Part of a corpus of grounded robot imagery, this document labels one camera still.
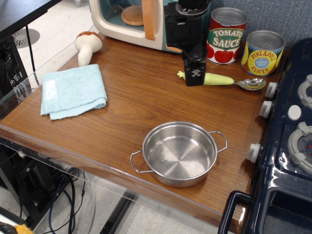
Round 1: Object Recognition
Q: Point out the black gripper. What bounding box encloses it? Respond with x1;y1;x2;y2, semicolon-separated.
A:
163;3;207;86

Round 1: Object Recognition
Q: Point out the black table leg frame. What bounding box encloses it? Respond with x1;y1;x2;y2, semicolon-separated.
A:
100;193;136;234

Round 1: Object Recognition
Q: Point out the pineapple slices can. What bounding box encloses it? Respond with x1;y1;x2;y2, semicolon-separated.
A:
241;30;286;77

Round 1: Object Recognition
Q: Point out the tomato sauce can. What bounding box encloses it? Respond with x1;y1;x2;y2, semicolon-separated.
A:
206;7;248;64

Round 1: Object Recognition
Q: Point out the black desk top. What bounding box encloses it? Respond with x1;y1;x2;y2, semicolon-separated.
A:
0;0;60;41

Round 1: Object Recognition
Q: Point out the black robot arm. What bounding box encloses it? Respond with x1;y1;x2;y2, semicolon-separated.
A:
164;0;210;86

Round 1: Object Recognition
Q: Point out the toy microwave oven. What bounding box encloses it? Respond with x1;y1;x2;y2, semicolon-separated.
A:
89;0;181;54

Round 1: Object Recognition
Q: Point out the orange toy plate in microwave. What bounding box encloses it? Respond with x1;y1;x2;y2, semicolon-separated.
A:
121;5;143;26

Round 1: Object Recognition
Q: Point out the spoon with green carrot handle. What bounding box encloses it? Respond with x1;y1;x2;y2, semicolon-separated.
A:
177;70;267;91

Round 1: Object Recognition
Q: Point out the blue cable under table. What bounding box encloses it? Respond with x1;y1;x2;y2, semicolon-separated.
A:
48;174;76;234

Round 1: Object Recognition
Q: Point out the small stainless steel pan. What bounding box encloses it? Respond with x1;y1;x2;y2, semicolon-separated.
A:
140;121;221;188

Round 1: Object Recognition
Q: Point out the light blue folded cloth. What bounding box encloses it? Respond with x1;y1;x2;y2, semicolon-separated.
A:
40;64;107;120

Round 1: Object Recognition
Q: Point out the plush mushroom toy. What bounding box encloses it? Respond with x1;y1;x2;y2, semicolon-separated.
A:
75;31;102;67

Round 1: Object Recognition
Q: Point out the white stove knob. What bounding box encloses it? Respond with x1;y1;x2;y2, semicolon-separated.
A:
266;82;278;99
247;143;261;163
260;101;273;118

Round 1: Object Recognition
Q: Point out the dark blue toy stove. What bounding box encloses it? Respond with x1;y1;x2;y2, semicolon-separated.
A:
218;38;312;234

